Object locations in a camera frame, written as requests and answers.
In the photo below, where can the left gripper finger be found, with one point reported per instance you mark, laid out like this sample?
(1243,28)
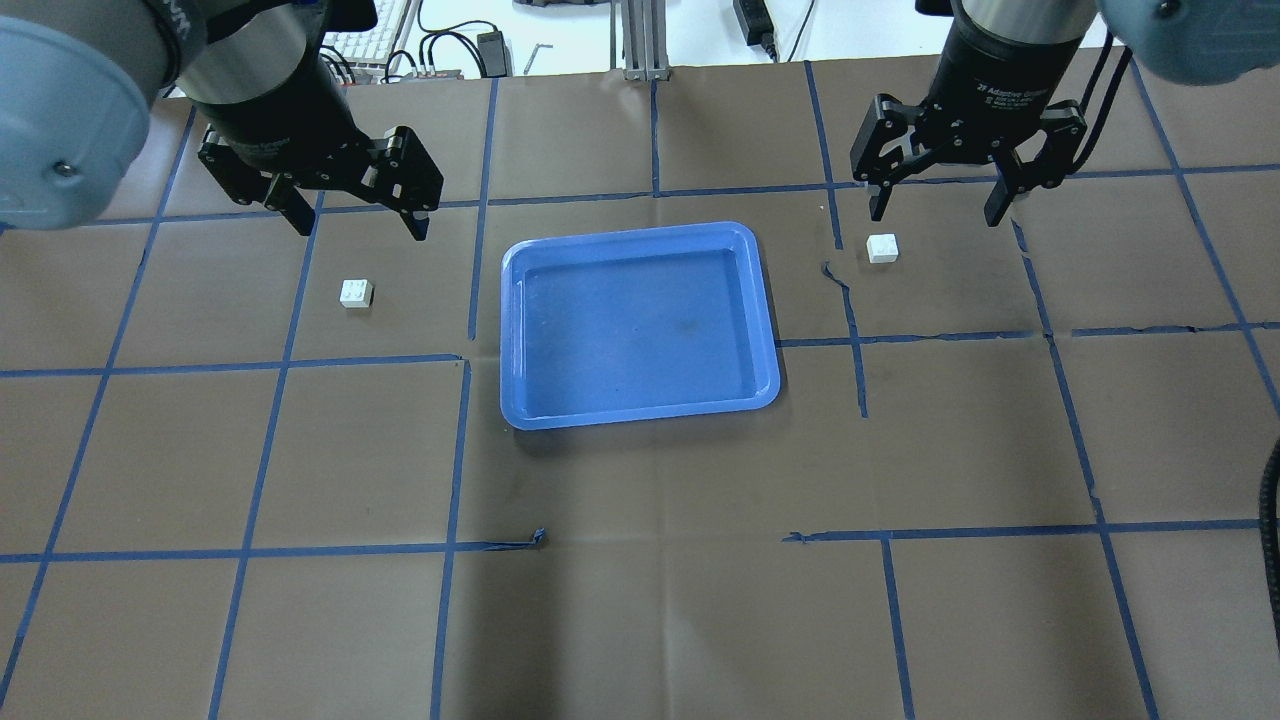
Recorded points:
(246,185)
(406,179)

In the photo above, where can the black power adapter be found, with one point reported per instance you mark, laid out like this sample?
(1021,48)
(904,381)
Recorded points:
(493,51)

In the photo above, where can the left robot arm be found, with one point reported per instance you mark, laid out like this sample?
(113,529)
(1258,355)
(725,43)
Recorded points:
(79,80)

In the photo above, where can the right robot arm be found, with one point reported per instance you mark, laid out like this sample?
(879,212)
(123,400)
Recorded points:
(1189,43)

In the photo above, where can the white keyboard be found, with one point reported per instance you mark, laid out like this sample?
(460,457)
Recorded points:
(365,33)

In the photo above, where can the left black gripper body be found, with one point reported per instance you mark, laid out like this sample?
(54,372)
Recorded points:
(272,112)

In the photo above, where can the aluminium frame post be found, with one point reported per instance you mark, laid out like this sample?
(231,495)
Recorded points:
(643,26)

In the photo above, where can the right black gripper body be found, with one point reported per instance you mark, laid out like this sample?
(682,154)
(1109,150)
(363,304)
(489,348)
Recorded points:
(1003,77)

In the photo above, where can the blue plastic tray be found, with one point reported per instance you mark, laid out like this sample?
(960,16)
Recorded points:
(635,325)

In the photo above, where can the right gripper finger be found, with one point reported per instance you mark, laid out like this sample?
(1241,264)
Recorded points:
(889,148)
(1063,126)

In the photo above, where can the white block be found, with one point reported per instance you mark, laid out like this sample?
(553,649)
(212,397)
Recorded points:
(356,293)
(882,248)

